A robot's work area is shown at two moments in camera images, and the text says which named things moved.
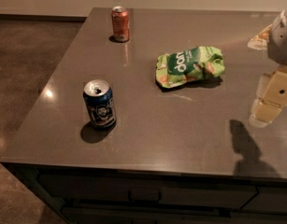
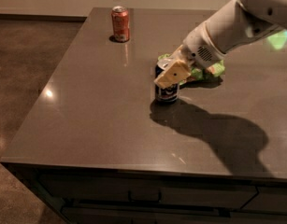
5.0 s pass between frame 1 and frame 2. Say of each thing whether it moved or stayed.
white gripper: moved
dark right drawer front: stayed
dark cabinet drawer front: stayed
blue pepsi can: moved
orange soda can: stayed
